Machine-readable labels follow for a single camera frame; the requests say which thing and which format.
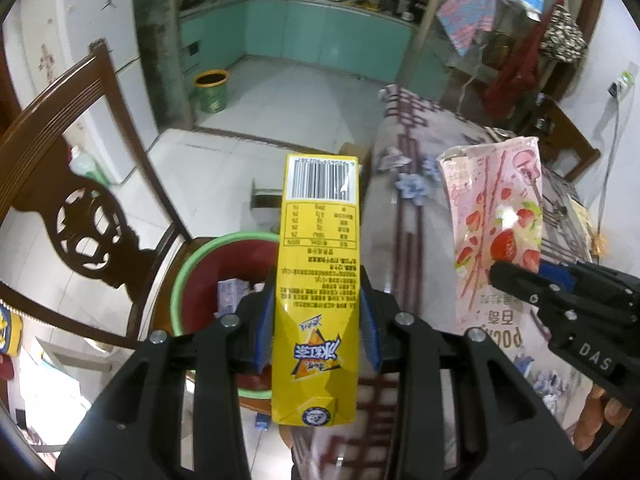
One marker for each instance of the clear bag of snacks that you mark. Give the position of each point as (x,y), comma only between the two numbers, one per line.
(585,220)

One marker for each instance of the white refrigerator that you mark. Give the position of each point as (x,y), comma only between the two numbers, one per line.
(75,10)

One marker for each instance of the red garment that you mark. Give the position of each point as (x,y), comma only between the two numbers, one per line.
(515,75)

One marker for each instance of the yellow drink carton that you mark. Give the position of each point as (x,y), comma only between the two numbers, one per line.
(315,285)

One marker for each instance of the brown cardboard piece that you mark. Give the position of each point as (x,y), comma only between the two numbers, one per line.
(352,150)

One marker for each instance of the patterned hanging bag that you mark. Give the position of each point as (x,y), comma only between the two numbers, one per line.
(562,35)

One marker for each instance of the pink plaid cloth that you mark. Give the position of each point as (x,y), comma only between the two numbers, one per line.
(470,5)

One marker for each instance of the green plastic bottle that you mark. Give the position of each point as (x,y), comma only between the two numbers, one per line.
(85,165)

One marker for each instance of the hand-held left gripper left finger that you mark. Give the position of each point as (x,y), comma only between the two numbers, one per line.
(265,330)

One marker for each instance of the green bucket with yellow rim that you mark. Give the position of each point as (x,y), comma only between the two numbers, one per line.
(212,100)

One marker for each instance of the carved wooden chair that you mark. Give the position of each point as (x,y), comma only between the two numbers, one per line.
(60,95)

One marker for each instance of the teal kitchen cabinets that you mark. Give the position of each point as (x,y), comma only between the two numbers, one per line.
(300,35)

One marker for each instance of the purple white carton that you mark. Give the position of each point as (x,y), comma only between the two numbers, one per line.
(230,297)

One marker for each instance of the wall charger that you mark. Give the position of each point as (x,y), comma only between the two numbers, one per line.
(621,84)

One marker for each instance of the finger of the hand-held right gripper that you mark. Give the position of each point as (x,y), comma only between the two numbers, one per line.
(515,280)
(557,272)

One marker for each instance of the small blue packet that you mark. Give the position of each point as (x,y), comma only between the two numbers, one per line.
(262,421)

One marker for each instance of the red basin with green rim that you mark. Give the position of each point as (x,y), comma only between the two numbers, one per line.
(200,285)

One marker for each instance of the pink strawberry snack packet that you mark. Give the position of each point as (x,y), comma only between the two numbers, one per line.
(480,220)

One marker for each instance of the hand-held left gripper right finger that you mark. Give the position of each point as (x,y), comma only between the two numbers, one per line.
(371,330)

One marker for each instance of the person's right hand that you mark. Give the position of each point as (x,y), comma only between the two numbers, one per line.
(592,425)

